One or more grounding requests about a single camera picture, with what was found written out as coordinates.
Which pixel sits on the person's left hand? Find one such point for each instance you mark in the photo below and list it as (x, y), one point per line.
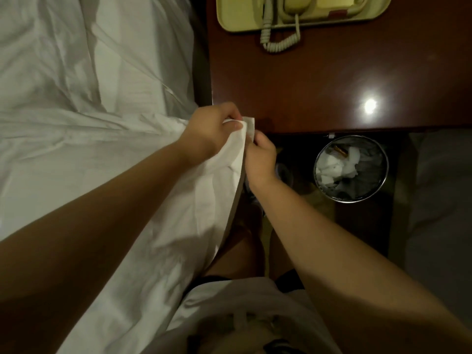
(210, 132)

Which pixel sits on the white duvet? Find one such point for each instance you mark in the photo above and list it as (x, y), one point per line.
(96, 188)

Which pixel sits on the black trash bin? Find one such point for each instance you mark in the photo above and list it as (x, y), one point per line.
(351, 168)

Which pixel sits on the dark wooden nightstand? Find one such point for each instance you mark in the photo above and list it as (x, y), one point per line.
(346, 70)

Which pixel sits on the person's right leg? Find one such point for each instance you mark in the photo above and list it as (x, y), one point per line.
(279, 254)

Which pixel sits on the white bed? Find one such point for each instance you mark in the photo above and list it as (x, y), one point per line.
(147, 70)
(439, 217)

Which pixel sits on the person's white printed shirt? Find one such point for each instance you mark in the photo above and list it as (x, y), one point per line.
(251, 317)

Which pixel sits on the person's right forearm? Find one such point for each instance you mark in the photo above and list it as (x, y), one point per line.
(361, 269)

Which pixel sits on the person's left forearm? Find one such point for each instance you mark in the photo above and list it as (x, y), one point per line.
(81, 247)

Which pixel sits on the beige telephone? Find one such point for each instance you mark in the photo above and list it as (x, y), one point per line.
(310, 7)

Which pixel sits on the person's leg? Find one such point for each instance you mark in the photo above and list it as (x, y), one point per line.
(279, 254)
(237, 254)

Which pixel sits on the person's left leg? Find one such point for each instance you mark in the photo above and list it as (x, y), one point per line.
(237, 254)

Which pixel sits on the person's right hand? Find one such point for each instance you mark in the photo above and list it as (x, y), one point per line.
(262, 162)

